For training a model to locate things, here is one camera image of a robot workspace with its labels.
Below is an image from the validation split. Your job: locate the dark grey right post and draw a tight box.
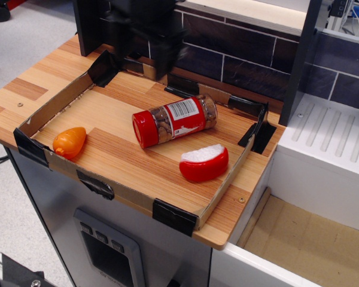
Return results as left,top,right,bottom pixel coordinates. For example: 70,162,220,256
279,1,322,126

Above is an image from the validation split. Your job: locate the red-lidded spice bottle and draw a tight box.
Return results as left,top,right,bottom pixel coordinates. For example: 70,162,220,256
132,94,218,148

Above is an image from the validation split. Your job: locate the black caster wheel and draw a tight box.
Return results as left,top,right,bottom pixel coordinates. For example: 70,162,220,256
0,0,12,23

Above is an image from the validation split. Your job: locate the orange toy carrot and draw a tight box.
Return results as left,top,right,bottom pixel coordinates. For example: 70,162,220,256
53,127,86,160

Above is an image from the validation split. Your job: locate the dark grey left post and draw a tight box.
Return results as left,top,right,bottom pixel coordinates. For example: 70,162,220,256
72,0,110,56

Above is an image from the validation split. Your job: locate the grey oven control panel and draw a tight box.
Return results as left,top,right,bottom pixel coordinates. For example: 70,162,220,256
74,209,146,286

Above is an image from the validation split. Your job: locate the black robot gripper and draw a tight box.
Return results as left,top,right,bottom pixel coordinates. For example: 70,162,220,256
103,1,187,80

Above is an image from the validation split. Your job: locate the red white toy cheese wedge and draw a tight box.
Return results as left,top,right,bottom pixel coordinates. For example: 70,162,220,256
179,144,229,182

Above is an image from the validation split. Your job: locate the dark grey post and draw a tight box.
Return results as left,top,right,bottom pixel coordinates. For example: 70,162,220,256
72,0,110,56
279,1,322,126

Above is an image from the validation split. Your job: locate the white toy sink drainboard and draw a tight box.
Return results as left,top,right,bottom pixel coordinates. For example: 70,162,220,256
278,94,359,176

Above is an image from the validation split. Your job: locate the cardboard fence with black tape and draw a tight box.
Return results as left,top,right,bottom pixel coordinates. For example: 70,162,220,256
14,51,284,247

